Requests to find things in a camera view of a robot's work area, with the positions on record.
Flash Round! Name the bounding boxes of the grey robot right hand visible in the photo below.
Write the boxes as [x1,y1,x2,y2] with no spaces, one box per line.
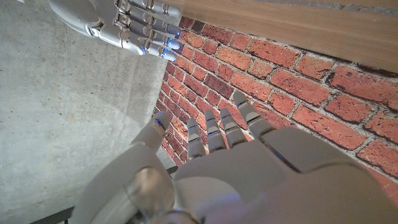
[46,0,183,62]

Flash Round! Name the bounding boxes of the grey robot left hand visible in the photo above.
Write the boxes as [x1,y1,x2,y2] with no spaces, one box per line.
[70,90,398,224]

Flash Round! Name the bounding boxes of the red brick print backdrop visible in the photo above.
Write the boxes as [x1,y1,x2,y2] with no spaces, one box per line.
[152,15,398,200]

